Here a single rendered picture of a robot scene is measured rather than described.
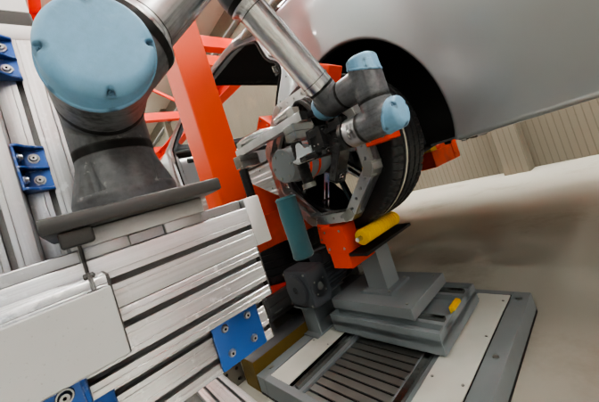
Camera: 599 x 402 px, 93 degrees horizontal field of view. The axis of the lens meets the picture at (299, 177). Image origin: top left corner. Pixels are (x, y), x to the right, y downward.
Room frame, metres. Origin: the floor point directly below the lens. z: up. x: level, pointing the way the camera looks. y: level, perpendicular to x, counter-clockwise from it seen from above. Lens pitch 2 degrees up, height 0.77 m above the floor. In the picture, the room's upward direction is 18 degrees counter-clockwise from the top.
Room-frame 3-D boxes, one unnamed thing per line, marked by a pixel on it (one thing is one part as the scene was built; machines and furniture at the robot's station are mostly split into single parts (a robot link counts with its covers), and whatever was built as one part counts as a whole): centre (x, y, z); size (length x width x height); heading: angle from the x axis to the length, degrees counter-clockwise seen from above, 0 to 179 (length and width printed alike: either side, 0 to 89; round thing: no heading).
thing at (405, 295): (1.27, -0.21, 0.32); 0.40 x 0.30 x 0.28; 42
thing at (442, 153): (2.99, -1.43, 0.69); 0.52 x 0.17 x 0.35; 132
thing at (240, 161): (1.15, 0.18, 0.93); 0.09 x 0.05 x 0.05; 132
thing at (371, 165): (1.16, -0.08, 0.85); 0.54 x 0.07 x 0.54; 42
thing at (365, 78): (0.67, -0.21, 0.95); 0.11 x 0.08 x 0.11; 35
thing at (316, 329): (1.43, 0.02, 0.26); 0.42 x 0.18 x 0.35; 132
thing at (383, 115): (0.66, -0.22, 0.85); 0.11 x 0.08 x 0.09; 42
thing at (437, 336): (1.24, -0.24, 0.13); 0.50 x 0.36 x 0.10; 42
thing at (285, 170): (1.11, -0.03, 0.85); 0.21 x 0.14 x 0.14; 132
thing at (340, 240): (1.19, -0.11, 0.48); 0.16 x 0.12 x 0.17; 132
